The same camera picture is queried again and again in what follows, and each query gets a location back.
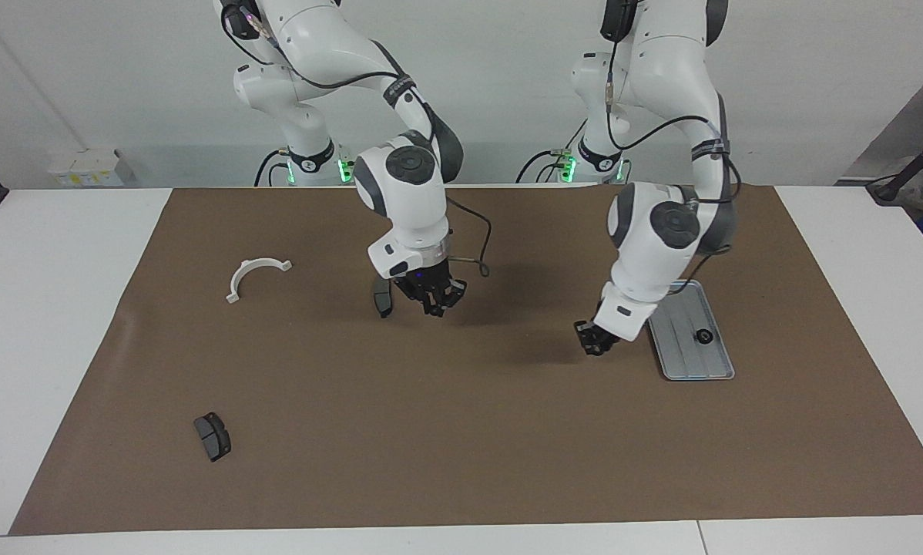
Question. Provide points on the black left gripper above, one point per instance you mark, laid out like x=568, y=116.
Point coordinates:
x=608, y=343

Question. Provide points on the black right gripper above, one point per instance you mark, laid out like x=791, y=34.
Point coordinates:
x=423, y=279

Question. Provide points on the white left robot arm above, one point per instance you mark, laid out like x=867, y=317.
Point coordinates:
x=639, y=262

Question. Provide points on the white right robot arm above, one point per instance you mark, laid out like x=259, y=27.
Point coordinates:
x=407, y=200

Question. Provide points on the silver metal tray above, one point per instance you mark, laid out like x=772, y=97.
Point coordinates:
x=681, y=354

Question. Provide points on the long grey brake pad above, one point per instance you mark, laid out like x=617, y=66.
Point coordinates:
x=383, y=302

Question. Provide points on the brown table mat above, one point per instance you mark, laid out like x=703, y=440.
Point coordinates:
x=469, y=424

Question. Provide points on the short grey brake pad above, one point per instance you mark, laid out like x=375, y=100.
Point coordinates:
x=213, y=438

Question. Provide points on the black pole stand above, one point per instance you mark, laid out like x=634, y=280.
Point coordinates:
x=889, y=189

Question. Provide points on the white cardboard box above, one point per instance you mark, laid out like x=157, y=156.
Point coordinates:
x=84, y=168

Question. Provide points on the white curved plastic bracket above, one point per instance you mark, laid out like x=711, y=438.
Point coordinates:
x=237, y=279

